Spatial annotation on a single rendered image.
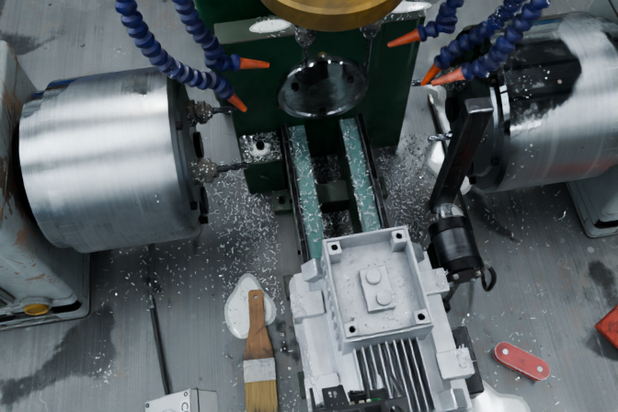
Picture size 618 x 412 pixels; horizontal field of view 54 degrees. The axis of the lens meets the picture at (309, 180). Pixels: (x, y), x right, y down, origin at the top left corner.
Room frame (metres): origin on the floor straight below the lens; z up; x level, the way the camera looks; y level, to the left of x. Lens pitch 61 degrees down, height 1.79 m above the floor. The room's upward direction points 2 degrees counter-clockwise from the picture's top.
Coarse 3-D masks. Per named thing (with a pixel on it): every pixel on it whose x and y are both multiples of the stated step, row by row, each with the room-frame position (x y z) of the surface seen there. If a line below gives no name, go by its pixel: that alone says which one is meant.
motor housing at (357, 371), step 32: (320, 288) 0.24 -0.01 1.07; (320, 320) 0.20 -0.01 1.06; (320, 352) 0.16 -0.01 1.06; (352, 352) 0.16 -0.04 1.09; (384, 352) 0.16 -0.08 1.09; (416, 352) 0.16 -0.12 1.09; (352, 384) 0.12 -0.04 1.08; (384, 384) 0.12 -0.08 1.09; (416, 384) 0.12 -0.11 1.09; (448, 384) 0.12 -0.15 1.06
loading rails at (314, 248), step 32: (288, 128) 0.58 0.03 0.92; (352, 128) 0.58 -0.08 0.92; (288, 160) 0.51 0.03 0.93; (352, 160) 0.51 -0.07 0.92; (288, 192) 0.51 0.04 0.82; (320, 192) 0.49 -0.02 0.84; (352, 192) 0.46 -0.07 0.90; (384, 192) 0.50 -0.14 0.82; (320, 224) 0.40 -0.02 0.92; (352, 224) 0.44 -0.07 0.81; (384, 224) 0.39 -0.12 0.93; (320, 256) 0.34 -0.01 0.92; (288, 288) 0.33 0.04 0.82
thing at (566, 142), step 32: (544, 32) 0.56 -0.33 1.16; (576, 32) 0.56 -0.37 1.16; (608, 32) 0.55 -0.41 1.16; (512, 64) 0.50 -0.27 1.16; (544, 64) 0.50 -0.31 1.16; (576, 64) 0.50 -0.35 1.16; (608, 64) 0.50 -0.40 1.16; (448, 96) 0.60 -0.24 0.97; (480, 96) 0.51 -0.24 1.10; (512, 96) 0.46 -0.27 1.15; (544, 96) 0.46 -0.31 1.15; (576, 96) 0.47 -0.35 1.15; (608, 96) 0.47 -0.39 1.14; (512, 128) 0.43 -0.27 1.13; (544, 128) 0.43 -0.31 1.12; (576, 128) 0.43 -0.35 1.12; (608, 128) 0.44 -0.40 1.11; (480, 160) 0.45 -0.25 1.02; (512, 160) 0.41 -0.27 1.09; (544, 160) 0.41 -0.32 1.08; (576, 160) 0.41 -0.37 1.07; (608, 160) 0.42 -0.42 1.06
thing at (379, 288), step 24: (336, 240) 0.27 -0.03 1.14; (360, 240) 0.28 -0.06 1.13; (384, 240) 0.28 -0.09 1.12; (408, 240) 0.27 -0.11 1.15; (336, 264) 0.26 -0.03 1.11; (360, 264) 0.25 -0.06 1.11; (384, 264) 0.25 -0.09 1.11; (408, 264) 0.25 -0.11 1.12; (336, 288) 0.23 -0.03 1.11; (360, 288) 0.22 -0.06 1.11; (384, 288) 0.22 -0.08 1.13; (408, 288) 0.22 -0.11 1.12; (336, 312) 0.19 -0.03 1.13; (360, 312) 0.20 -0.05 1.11; (384, 312) 0.20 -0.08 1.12; (336, 336) 0.18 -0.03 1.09; (360, 336) 0.16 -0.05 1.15; (384, 336) 0.16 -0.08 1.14; (408, 336) 0.17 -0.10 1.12
